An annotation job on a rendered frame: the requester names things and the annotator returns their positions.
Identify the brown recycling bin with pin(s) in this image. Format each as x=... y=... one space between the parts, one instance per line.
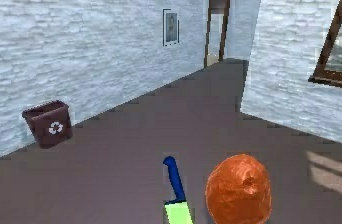
x=49 y=125

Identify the orange round ball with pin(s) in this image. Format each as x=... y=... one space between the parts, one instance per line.
x=239 y=191

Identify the framed wall picture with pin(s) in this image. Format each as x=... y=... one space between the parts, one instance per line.
x=171 y=27

